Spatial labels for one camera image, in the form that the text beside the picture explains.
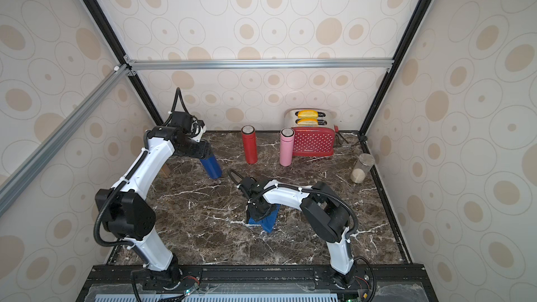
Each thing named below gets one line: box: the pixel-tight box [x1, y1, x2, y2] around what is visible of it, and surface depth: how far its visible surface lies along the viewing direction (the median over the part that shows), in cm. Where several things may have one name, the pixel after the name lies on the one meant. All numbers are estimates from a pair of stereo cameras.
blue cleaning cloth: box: [248, 204, 281, 233], surface depth 87 cm
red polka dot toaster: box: [283, 108, 340, 157], surface depth 102 cm
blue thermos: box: [199, 153, 223, 179], surface depth 94 cm
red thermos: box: [240, 124, 259, 165], surface depth 96 cm
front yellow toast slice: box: [297, 118, 319, 127], surface depth 99 cm
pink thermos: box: [279, 127, 296, 168], surface depth 96 cm
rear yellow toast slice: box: [297, 109, 319, 119], surface depth 102 cm
